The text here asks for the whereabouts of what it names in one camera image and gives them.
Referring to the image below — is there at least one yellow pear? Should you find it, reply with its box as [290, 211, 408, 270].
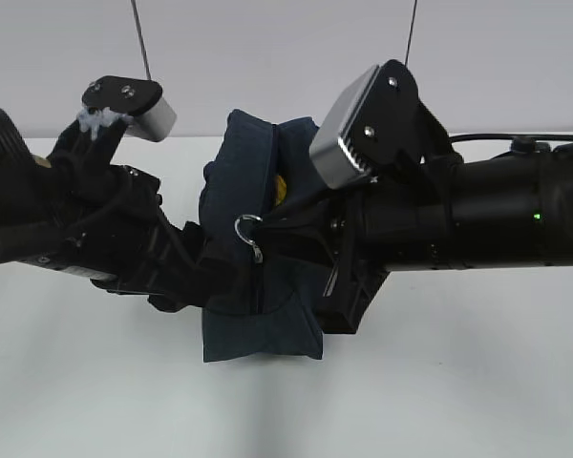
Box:
[274, 175, 287, 207]

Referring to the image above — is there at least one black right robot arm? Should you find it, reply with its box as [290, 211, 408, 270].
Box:
[253, 135, 573, 334]

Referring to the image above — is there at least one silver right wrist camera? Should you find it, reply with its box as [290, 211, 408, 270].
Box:
[309, 59, 455, 190]

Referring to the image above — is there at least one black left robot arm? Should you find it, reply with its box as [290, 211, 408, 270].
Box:
[0, 109, 237, 313]

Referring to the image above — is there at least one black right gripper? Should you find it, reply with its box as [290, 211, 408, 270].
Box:
[255, 185, 454, 334]

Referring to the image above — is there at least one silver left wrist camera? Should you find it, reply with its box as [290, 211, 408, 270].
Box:
[81, 75, 178, 142]

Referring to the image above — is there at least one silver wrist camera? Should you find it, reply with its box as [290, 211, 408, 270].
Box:
[81, 75, 178, 142]
[309, 59, 455, 190]

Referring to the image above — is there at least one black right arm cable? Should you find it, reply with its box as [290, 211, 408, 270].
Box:
[448, 133, 573, 149]

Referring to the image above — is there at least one navy blue lunch bag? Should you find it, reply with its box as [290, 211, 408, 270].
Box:
[199, 109, 329, 363]

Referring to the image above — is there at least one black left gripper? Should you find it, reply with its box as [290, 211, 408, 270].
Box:
[0, 164, 234, 313]

